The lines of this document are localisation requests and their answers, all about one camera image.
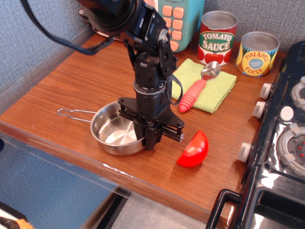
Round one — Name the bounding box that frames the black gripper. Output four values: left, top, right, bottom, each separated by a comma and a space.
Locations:
118, 91, 185, 151

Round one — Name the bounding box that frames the small steel pot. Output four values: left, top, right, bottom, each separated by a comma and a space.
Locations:
57, 102, 145, 156

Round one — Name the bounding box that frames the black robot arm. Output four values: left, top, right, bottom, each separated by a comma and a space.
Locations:
81, 0, 184, 151

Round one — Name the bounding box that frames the red tomato half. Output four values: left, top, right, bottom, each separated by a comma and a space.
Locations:
176, 130, 209, 167

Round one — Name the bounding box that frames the green folded cloth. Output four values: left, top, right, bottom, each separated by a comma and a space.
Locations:
172, 59, 237, 114

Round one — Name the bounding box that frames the clear acrylic table guard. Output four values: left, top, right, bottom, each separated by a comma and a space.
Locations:
0, 133, 205, 229

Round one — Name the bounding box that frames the tomato sauce can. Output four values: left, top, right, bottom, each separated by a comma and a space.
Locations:
198, 10, 238, 66

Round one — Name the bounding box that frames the teal toy microwave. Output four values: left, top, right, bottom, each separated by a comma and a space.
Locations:
78, 0, 205, 53

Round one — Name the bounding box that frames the pineapple slices can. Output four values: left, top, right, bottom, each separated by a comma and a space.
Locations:
235, 31, 280, 77

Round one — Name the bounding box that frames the black toy stove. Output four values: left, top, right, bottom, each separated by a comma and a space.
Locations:
206, 41, 305, 229

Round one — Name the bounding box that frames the red handled metal scoop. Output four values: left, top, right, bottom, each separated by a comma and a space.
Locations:
179, 61, 220, 113

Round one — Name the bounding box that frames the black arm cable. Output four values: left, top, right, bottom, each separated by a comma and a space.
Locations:
20, 0, 115, 56

